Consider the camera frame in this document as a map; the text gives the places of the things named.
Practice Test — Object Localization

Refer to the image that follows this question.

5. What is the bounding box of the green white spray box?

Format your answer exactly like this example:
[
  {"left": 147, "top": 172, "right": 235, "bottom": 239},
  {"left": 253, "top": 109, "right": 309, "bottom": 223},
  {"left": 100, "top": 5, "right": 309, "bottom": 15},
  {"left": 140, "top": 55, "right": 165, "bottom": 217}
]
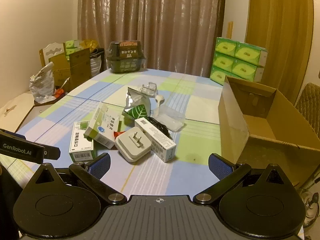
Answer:
[{"left": 69, "top": 121, "right": 96, "bottom": 163}]

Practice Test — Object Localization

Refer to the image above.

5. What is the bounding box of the green white medicine box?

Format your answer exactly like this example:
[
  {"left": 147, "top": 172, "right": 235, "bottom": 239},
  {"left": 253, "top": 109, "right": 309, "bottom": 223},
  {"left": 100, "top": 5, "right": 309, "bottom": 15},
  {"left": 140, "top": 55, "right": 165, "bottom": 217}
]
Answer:
[{"left": 84, "top": 102, "right": 120, "bottom": 149}]

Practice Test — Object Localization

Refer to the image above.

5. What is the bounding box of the red sachet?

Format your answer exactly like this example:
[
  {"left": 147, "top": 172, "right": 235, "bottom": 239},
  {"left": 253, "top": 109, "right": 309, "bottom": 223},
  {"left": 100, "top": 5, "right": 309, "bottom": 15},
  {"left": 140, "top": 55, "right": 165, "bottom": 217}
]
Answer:
[{"left": 114, "top": 131, "right": 125, "bottom": 138}]

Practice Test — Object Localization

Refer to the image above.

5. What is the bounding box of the white power adapter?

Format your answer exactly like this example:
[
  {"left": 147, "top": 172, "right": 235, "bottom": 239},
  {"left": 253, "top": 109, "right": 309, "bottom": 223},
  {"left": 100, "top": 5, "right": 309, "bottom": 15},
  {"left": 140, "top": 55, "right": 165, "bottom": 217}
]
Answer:
[{"left": 115, "top": 127, "right": 152, "bottom": 163}]

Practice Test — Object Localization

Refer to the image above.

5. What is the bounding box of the long white barcode box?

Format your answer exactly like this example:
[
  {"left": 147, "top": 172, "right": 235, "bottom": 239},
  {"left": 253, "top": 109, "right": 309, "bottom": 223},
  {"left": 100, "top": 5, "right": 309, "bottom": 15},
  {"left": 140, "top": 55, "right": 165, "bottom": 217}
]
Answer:
[{"left": 135, "top": 118, "right": 176, "bottom": 163}]

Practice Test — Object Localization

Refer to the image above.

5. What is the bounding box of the clear plastic tray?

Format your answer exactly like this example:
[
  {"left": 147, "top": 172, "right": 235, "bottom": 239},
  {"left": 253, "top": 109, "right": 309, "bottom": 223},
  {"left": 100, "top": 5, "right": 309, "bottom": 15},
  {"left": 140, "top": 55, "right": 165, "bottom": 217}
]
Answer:
[{"left": 152, "top": 105, "right": 185, "bottom": 132}]

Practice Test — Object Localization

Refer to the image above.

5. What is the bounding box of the silver green foil bag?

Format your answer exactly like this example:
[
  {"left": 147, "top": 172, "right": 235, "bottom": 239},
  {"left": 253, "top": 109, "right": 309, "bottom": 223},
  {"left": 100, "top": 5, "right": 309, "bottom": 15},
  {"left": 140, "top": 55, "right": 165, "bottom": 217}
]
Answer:
[{"left": 122, "top": 87, "right": 151, "bottom": 120}]

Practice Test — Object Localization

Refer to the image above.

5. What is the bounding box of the black audio cable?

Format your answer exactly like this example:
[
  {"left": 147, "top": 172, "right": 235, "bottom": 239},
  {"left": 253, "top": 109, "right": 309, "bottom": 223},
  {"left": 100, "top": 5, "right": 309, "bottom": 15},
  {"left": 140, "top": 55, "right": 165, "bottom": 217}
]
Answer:
[{"left": 146, "top": 116, "right": 173, "bottom": 139}]

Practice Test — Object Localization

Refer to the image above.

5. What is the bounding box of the cream plastic spoon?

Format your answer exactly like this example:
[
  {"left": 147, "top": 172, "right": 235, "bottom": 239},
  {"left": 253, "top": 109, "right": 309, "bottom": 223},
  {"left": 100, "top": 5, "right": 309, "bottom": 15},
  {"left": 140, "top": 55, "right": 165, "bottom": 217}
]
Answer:
[{"left": 153, "top": 94, "right": 165, "bottom": 114}]

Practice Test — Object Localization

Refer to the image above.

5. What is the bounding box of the large cardboard box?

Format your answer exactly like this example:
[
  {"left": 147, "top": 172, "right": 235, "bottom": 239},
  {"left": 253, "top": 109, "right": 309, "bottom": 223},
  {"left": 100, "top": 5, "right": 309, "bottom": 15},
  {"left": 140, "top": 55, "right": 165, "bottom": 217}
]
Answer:
[{"left": 218, "top": 77, "right": 319, "bottom": 188}]

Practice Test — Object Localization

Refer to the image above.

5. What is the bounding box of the crumpled silver bag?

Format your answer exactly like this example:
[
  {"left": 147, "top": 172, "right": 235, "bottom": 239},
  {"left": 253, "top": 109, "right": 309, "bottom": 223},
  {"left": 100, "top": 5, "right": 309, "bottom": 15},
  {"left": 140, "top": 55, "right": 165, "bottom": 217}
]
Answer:
[{"left": 29, "top": 62, "right": 56, "bottom": 104}]

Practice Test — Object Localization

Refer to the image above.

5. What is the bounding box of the checkered tablecloth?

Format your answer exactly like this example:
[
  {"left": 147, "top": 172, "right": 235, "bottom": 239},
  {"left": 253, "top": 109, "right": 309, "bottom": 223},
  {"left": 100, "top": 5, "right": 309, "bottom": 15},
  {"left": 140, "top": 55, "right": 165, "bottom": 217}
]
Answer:
[{"left": 0, "top": 68, "right": 226, "bottom": 198}]

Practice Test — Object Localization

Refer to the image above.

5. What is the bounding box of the open brown carton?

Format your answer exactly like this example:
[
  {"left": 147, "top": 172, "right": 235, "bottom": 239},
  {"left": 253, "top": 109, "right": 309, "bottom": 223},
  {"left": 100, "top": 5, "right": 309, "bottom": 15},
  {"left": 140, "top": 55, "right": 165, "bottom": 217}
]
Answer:
[{"left": 49, "top": 48, "right": 92, "bottom": 92}]

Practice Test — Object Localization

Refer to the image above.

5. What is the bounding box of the white carved chair back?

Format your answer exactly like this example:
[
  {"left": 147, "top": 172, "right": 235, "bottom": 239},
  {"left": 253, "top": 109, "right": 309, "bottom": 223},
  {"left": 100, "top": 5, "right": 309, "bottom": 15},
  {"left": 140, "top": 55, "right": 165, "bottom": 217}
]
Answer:
[{"left": 39, "top": 42, "right": 65, "bottom": 67}]

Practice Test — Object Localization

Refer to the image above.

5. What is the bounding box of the quilted chair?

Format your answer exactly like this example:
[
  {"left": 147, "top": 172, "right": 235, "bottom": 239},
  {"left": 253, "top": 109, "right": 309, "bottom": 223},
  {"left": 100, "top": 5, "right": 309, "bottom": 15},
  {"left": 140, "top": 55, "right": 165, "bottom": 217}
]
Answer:
[{"left": 296, "top": 82, "right": 320, "bottom": 137}]

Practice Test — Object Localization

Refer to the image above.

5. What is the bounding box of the green tissue pack stack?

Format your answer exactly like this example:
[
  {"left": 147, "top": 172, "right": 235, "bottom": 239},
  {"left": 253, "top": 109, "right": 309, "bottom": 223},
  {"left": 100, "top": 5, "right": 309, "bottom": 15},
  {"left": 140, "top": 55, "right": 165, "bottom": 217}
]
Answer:
[{"left": 210, "top": 37, "right": 268, "bottom": 85}]

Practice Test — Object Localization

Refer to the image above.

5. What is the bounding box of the yellow plastic bag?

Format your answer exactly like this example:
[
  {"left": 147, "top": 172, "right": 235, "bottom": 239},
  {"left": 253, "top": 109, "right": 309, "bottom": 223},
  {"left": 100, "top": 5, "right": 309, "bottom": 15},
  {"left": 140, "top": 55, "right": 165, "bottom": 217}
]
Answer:
[{"left": 80, "top": 39, "right": 99, "bottom": 53}]

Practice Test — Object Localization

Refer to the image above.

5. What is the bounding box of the dark green food package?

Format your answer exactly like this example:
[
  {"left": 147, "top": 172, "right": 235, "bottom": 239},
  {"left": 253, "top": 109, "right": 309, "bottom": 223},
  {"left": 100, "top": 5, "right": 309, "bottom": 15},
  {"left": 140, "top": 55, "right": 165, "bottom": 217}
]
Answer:
[{"left": 106, "top": 40, "right": 145, "bottom": 74}]

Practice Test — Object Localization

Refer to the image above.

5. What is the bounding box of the brown curtain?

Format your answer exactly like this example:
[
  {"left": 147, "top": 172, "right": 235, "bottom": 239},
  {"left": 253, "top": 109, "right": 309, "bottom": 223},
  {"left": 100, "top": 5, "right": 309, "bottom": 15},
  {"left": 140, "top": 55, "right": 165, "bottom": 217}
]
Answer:
[{"left": 78, "top": 0, "right": 225, "bottom": 77}]

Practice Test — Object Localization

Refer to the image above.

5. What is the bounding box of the wooden door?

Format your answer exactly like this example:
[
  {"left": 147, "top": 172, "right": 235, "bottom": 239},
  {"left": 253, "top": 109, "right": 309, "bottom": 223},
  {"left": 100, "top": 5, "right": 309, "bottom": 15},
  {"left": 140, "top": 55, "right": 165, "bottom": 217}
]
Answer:
[{"left": 245, "top": 0, "right": 314, "bottom": 103}]

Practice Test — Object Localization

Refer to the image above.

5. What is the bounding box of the orange handled tool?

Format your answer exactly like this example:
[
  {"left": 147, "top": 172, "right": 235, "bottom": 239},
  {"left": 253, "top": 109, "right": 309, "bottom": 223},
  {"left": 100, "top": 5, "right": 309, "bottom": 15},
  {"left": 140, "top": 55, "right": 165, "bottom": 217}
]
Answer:
[{"left": 54, "top": 77, "right": 70, "bottom": 99}]

